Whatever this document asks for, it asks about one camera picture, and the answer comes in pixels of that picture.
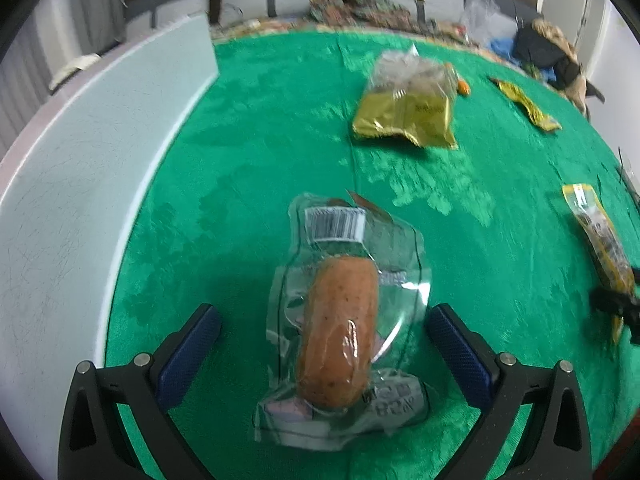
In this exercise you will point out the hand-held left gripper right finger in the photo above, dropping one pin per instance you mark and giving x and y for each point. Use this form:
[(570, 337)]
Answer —
[(462, 355)]

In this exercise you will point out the black bag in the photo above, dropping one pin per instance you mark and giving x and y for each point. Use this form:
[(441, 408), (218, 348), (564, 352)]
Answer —
[(540, 47)]

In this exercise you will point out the gold and clear snack packet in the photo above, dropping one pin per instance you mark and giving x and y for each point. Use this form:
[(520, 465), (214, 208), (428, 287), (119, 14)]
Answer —
[(405, 110)]

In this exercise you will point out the long yellow snack packet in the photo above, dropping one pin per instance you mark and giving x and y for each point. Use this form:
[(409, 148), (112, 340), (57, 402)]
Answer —
[(602, 240)]

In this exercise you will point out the green patterned tablecloth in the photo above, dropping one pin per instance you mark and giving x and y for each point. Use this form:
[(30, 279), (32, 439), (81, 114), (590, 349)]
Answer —
[(250, 135)]

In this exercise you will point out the tan patterned cloth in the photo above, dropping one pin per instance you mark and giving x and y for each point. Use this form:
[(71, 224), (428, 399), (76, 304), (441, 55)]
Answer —
[(575, 75)]

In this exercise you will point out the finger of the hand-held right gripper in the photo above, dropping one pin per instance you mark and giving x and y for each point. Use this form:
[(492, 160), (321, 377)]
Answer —
[(617, 301), (632, 327)]

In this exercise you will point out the blue plastic item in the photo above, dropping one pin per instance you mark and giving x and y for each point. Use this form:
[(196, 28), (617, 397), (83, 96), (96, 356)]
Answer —
[(502, 50)]

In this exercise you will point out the orange and dark sausage stick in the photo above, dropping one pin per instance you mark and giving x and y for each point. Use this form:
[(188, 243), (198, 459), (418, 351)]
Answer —
[(464, 87)]

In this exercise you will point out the small yellow snack packet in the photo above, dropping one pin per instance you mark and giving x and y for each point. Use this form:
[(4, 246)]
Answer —
[(527, 102)]

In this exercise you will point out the sausage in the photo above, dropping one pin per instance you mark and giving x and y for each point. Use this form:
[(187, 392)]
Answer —
[(340, 325)]

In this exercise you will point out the white crumpled cloth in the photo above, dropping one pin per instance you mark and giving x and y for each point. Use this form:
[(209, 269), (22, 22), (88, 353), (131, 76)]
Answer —
[(75, 67)]

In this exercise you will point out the white board panel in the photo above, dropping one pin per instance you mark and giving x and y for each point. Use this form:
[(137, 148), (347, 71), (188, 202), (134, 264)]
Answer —
[(75, 185)]

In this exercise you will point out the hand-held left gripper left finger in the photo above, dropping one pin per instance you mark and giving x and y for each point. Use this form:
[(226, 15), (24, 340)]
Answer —
[(192, 355)]

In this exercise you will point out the clear plastic bag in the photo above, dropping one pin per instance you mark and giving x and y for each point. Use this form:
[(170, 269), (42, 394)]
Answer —
[(480, 15)]

